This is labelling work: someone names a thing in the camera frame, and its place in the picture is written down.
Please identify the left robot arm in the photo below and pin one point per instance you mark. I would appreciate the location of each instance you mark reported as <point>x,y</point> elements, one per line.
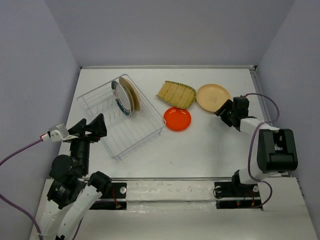
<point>69,197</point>

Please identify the white wire dish rack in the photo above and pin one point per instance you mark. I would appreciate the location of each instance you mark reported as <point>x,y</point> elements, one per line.
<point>125,134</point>

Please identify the woven bamboo tray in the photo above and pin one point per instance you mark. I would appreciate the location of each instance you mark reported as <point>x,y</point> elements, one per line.
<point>177,94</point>

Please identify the white plate green red rim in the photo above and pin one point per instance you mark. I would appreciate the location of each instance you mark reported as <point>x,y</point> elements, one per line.
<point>122,98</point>

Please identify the plain beige plate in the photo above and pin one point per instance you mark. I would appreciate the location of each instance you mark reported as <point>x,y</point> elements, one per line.
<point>212,96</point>

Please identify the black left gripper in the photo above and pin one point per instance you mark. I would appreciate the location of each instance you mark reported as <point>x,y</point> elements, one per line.
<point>98,125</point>

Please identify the large cream bird plate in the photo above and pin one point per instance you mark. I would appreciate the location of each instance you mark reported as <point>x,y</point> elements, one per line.
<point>128,84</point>

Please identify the small cream floral plate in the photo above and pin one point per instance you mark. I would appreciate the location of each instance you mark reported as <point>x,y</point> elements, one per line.
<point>131,99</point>

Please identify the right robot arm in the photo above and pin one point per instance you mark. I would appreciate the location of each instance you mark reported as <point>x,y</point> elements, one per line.
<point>272,150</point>

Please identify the orange plate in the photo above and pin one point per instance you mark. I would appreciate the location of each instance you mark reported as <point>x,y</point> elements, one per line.
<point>177,119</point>

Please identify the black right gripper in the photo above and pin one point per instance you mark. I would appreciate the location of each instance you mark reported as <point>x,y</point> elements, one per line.
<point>227,106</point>

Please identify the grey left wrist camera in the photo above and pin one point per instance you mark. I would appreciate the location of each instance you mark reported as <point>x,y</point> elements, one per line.
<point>58,133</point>

